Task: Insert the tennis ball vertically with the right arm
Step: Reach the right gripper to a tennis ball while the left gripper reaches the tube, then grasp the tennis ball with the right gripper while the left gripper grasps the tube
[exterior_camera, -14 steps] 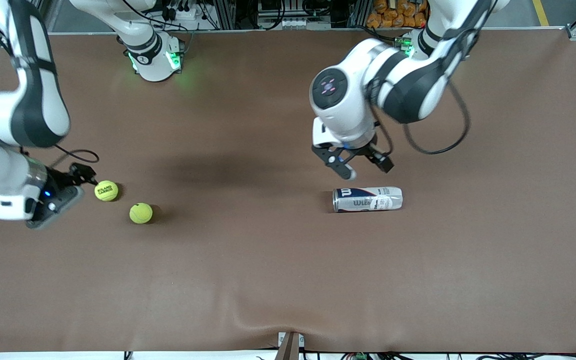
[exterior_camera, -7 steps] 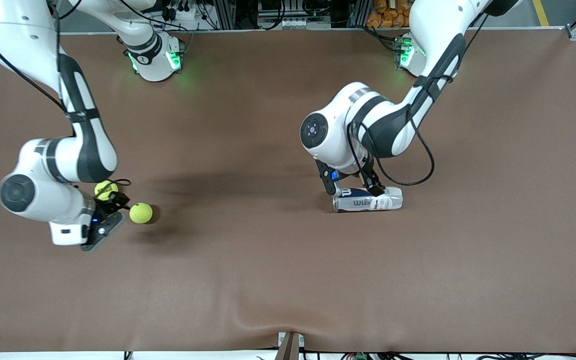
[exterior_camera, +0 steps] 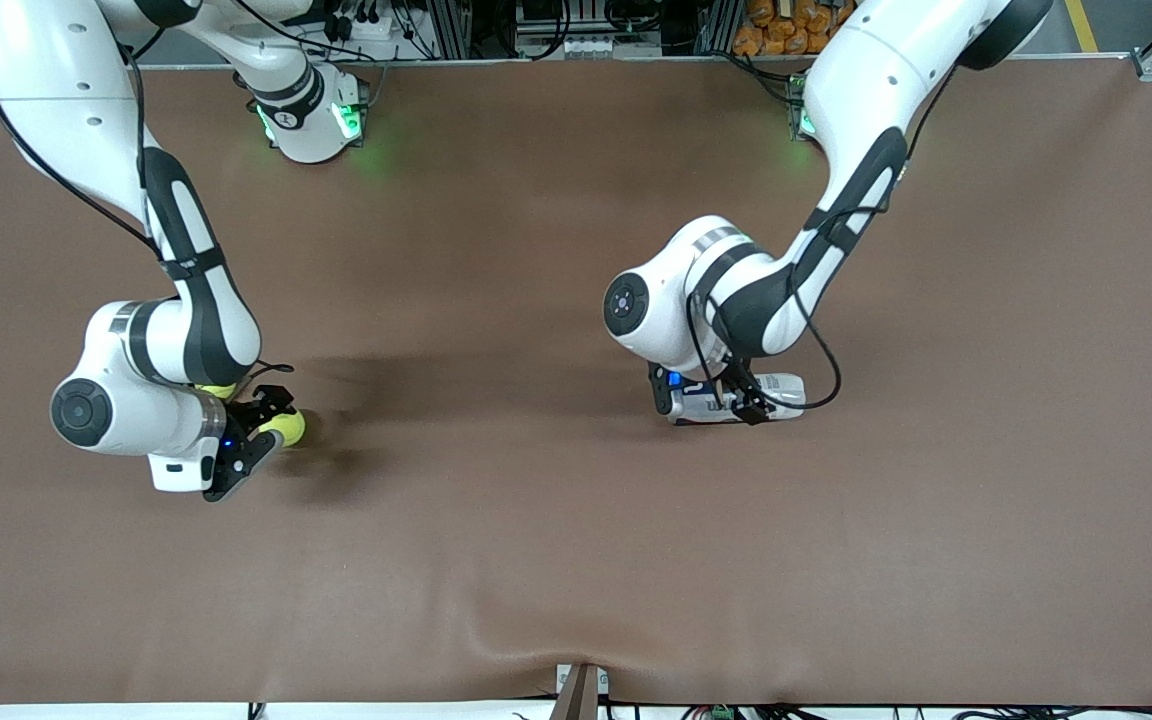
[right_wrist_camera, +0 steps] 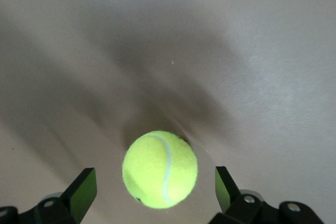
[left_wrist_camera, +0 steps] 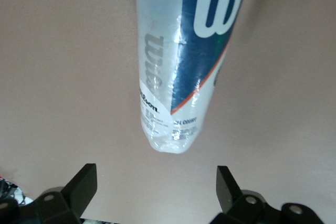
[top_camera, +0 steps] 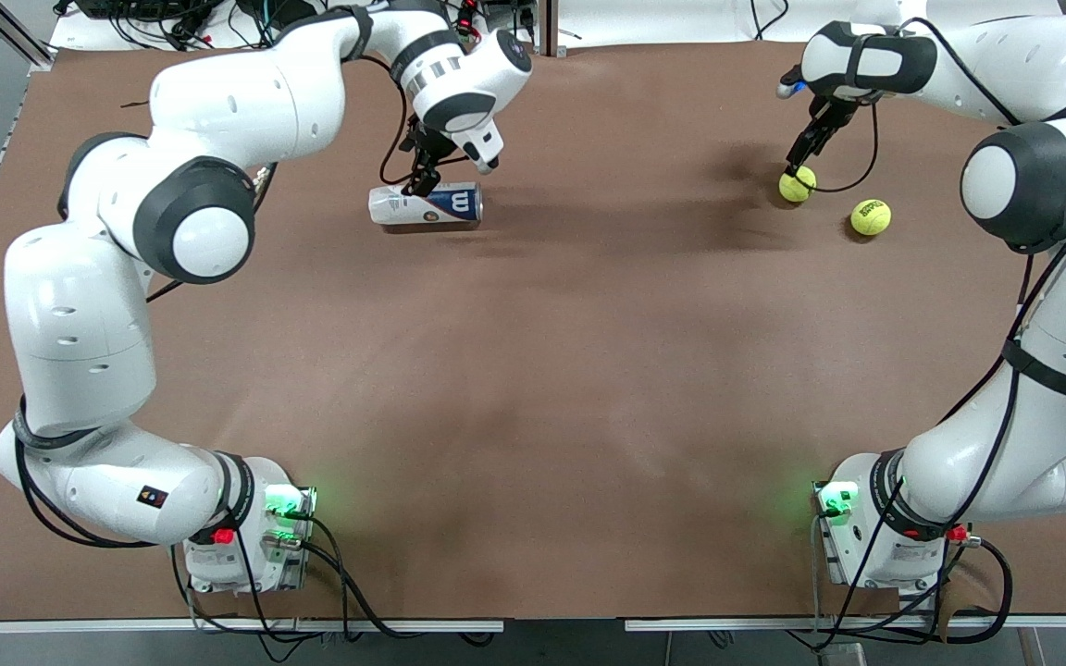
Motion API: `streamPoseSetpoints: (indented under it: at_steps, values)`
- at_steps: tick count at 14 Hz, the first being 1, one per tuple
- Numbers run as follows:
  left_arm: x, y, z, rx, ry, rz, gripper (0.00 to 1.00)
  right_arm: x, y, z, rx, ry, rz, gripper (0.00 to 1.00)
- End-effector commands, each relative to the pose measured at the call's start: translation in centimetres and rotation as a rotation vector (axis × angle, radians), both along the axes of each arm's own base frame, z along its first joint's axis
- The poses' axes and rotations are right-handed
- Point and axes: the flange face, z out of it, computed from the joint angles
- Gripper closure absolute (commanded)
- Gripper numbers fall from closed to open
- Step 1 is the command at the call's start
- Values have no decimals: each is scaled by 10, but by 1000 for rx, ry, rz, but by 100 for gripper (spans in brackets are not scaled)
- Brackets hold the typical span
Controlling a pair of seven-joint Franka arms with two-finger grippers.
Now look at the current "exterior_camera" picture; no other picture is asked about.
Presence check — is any brown table mat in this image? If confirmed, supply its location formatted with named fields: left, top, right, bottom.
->
left=0, top=55, right=1152, bottom=706

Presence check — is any yellow tennis ball small mark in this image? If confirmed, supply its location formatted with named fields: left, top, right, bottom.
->
left=261, top=408, right=306, bottom=448

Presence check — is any silver Wilson tennis ball can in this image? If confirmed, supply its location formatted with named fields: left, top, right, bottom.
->
left=666, top=373, right=807, bottom=426

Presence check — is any white power strip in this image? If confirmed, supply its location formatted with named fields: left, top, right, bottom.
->
left=321, top=0, right=407, bottom=43

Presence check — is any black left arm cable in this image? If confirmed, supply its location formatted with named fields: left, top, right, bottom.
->
left=686, top=60, right=957, bottom=413

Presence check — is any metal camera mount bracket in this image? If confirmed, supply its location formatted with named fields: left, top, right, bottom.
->
left=548, top=662, right=611, bottom=720

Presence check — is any bag of orange items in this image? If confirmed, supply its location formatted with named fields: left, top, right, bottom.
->
left=733, top=0, right=842, bottom=57

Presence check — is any aluminium frame post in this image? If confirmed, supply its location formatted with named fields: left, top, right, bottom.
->
left=424, top=0, right=473, bottom=59
left=694, top=0, right=739, bottom=56

